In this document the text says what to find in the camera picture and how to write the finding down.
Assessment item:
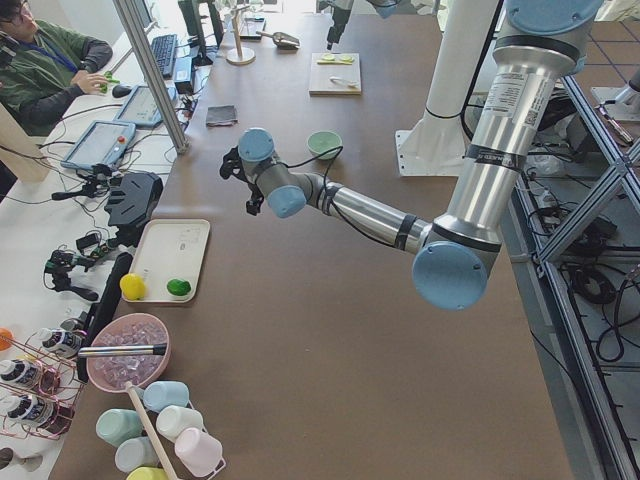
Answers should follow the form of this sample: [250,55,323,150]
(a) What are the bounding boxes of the yellow plastic knife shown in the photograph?
[316,58,355,65]

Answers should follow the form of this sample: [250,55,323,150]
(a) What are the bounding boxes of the cream plastic tray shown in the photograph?
[122,219,211,304]

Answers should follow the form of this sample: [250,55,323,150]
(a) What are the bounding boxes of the yellow lemon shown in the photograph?
[119,273,146,301]

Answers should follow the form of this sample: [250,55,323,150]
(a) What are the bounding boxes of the teach pendant near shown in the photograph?
[61,121,136,171]

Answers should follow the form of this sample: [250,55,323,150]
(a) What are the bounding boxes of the teach pendant far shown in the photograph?
[114,85,162,129]

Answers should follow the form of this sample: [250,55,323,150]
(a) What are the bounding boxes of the black keyboard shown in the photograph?
[150,34,178,79]

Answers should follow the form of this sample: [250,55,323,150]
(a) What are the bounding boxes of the metal tongs on bowl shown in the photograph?
[77,343,169,358]

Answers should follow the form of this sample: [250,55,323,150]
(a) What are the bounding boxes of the teach pendant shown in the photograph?
[114,85,162,129]
[61,121,136,171]

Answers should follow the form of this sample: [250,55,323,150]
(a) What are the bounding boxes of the grey folded cloth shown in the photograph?
[205,105,238,127]

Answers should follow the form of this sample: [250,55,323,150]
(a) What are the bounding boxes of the seated person green jacket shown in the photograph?
[1,1,113,137]

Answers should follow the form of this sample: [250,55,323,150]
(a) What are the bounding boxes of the black computer mouse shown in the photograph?
[111,84,132,99]

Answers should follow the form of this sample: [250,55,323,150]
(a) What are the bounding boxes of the white pedestal column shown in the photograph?
[396,0,502,176]

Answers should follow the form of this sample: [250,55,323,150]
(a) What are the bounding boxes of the pink bowl with ice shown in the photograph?
[85,313,171,393]

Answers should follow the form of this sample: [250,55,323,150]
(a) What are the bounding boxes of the metal scoop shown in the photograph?
[257,31,300,50]

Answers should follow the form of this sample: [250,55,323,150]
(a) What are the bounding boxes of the black monitor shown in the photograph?
[178,0,224,67]

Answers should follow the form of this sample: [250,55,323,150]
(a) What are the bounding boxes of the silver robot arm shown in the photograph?
[220,1,600,310]

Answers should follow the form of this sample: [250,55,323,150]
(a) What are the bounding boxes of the copper wire bottle rack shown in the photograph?
[1,328,84,440]

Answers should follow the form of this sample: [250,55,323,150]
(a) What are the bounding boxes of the bamboo cutting board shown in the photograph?
[308,52,362,96]

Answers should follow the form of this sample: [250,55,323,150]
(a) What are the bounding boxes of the light green ceramic bowl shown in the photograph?
[307,131,343,160]

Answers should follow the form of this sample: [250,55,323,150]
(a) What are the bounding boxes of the wooden mug tree stand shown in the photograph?
[226,1,266,66]

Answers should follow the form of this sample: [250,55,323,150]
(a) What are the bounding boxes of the pastel cups rack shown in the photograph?
[95,380,226,479]

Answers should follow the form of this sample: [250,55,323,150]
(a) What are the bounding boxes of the black bracket part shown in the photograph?
[104,172,163,227]

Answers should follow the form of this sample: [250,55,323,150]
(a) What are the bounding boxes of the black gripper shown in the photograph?
[219,146,264,216]

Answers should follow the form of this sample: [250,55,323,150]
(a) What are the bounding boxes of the green lime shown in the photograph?
[166,278,192,297]

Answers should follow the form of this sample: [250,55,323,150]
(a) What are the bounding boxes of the aluminium frame post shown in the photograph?
[113,0,189,155]

